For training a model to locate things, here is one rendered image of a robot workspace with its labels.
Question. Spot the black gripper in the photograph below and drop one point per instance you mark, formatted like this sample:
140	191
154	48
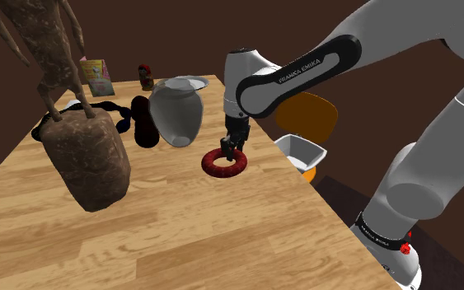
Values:
237	127

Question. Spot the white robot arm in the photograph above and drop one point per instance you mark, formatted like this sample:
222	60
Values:
424	176

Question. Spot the grey vase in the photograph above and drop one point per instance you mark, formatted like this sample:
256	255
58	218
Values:
175	116

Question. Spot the white bin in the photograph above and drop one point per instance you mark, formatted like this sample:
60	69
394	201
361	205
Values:
300	150

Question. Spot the dark red cylinder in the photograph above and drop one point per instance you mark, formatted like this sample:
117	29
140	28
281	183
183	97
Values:
145	124

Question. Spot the red nesting doll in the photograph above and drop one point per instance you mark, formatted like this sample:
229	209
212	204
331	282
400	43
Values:
146	78

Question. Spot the brown figure sculpture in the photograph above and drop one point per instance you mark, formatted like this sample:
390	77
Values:
87	160

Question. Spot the pink and yellow book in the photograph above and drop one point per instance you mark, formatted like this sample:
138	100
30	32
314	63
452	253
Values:
99	78

